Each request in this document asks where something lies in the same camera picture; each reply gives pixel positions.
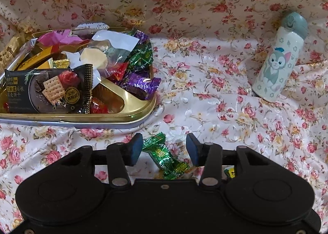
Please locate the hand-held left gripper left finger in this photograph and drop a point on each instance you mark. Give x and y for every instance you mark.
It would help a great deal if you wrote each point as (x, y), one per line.
(135, 149)

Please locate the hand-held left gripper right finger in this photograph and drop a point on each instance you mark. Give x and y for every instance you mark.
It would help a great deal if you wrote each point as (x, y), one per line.
(193, 150)

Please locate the green foil candy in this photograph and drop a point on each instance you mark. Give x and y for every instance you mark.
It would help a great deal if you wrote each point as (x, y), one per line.
(164, 157)

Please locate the gold tin tray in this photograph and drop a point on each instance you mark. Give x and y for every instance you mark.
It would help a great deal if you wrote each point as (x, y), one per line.
(115, 98)

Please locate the green yellow snack packet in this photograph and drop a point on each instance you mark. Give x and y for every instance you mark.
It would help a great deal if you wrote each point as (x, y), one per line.
(229, 173)

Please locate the floral printed cloth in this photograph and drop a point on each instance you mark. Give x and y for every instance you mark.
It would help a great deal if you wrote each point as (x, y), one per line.
(205, 69)

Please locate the cat print thermos bottle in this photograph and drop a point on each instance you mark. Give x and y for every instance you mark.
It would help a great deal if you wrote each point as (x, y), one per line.
(276, 67)

